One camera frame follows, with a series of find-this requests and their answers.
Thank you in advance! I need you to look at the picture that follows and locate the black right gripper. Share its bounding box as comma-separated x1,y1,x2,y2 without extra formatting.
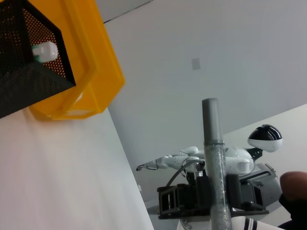
157,171,270,220

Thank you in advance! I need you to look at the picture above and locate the grey marker pen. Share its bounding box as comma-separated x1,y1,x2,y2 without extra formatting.
201,97,234,230

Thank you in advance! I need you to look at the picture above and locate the mint green pen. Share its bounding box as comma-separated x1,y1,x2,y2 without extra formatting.
32,41,59,63

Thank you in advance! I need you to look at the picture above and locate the black mesh pen holder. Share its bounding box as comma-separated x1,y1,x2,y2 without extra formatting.
0,0,77,120

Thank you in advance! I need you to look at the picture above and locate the white humanoid robot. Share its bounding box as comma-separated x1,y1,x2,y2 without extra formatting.
136,124,283,179

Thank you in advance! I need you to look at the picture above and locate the brown rounded object black base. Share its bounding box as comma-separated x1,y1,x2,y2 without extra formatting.
279,171,307,230

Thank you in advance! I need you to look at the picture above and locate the yellow plastic bin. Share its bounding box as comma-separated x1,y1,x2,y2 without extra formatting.
28,0,126,121

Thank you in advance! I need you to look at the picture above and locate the right wrist cable with connector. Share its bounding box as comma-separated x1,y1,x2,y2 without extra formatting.
166,159,206,189

